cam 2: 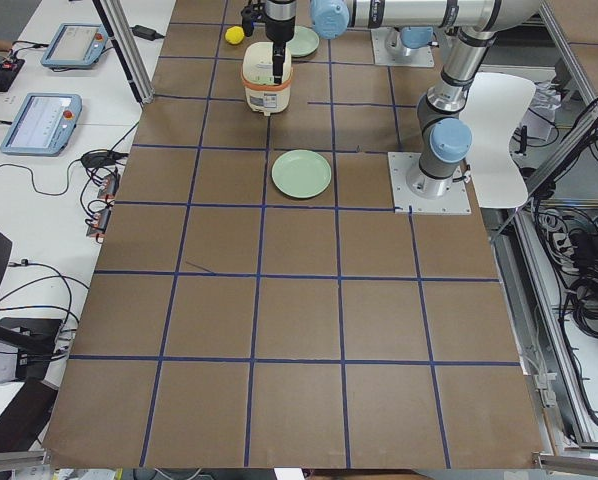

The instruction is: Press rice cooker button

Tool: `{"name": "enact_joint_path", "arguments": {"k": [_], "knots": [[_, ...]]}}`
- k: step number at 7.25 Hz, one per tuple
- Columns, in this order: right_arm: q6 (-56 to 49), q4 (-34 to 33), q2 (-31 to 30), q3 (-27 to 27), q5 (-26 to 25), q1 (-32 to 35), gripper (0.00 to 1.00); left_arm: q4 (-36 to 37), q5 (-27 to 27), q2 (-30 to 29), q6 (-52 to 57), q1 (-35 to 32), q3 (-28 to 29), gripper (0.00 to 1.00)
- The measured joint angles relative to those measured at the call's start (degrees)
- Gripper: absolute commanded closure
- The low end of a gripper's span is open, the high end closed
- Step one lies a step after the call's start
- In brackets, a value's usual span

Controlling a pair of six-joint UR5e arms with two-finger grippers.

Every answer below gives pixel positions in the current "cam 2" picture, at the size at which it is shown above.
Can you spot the black device on desk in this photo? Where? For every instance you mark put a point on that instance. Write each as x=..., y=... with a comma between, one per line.
x=27, y=346

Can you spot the lower teach pendant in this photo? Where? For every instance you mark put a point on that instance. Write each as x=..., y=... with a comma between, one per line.
x=43, y=125

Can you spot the teach pendant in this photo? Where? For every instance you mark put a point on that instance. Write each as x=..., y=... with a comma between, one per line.
x=43, y=125
x=75, y=46

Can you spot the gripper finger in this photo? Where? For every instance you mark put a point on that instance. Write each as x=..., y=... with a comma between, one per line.
x=278, y=60

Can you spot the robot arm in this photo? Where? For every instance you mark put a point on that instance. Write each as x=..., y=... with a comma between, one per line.
x=405, y=42
x=446, y=139

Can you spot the aluminium frame post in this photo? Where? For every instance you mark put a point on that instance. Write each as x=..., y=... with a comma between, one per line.
x=116, y=25

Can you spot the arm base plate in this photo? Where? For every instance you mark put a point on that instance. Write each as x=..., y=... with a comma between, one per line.
x=413, y=192
x=423, y=59

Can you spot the white chair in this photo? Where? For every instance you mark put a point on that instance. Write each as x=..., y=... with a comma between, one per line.
x=495, y=106

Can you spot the upper teach pendant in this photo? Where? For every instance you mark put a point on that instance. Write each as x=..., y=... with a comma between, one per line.
x=75, y=46

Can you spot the yellow crumpled toy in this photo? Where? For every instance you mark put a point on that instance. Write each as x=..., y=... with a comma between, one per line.
x=234, y=35

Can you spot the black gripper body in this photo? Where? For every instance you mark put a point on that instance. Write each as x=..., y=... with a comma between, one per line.
x=279, y=27

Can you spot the white rice cooker orange handle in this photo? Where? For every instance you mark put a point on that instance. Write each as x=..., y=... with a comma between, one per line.
x=261, y=93

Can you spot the black power adapter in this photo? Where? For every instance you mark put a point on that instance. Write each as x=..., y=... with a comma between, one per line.
x=146, y=33

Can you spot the green plate near arm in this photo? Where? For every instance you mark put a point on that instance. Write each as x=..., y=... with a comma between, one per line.
x=301, y=174
x=304, y=42

